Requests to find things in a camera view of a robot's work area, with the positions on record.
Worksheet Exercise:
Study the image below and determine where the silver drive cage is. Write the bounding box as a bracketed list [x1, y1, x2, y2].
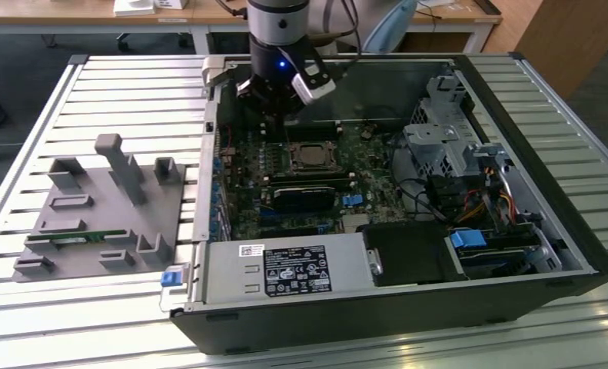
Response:
[403, 75, 515, 178]

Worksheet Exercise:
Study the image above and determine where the grey parts rack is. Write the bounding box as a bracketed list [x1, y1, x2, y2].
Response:
[13, 133, 190, 284]

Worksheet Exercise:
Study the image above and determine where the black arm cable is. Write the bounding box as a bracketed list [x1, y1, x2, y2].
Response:
[327, 0, 362, 80]

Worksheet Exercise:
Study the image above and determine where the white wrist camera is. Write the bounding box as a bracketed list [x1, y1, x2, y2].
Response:
[291, 61, 336, 105]

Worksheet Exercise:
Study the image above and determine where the green RAM stick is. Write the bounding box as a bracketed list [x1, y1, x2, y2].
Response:
[25, 229, 131, 245]

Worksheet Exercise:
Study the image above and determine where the silver power supply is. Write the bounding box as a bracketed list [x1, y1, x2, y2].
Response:
[200, 232, 376, 304]

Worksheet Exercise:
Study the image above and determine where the black RAM stick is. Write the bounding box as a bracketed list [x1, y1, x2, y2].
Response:
[268, 173, 350, 188]

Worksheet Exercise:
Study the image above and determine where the blue disk carrier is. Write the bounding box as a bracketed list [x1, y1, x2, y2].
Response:
[450, 229, 488, 251]

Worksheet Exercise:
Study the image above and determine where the pale blue teach pendant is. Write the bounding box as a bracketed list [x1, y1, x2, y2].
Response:
[362, 0, 418, 54]

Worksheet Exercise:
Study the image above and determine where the black PC case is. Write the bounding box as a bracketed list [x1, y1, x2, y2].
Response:
[168, 52, 608, 357]

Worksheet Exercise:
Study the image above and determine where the black graphics card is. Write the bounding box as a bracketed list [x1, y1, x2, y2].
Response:
[271, 186, 335, 212]

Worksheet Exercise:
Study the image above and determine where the silver CPU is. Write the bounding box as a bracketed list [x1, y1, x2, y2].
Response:
[299, 145, 331, 165]

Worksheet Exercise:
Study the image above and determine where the green motherboard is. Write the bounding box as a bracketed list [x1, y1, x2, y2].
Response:
[211, 122, 412, 241]

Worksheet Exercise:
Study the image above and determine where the black CPU socket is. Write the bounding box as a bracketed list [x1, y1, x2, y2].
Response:
[287, 140, 342, 173]

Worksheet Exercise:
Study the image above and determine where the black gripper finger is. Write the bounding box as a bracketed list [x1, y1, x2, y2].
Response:
[235, 75, 287, 134]

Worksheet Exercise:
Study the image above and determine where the coloured wire bundle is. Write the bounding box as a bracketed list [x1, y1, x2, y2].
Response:
[456, 165, 520, 226]

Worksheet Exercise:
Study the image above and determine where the black plastic shroud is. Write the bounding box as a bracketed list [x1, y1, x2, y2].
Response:
[359, 221, 467, 288]

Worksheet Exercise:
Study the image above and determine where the wooden cabinet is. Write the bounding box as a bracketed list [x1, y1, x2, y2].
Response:
[482, 0, 608, 99]

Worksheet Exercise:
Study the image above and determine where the silver heat sink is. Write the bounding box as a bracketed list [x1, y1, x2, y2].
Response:
[343, 214, 371, 233]

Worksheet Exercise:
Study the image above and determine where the wooden desk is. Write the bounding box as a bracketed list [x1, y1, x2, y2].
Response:
[0, 0, 504, 55]

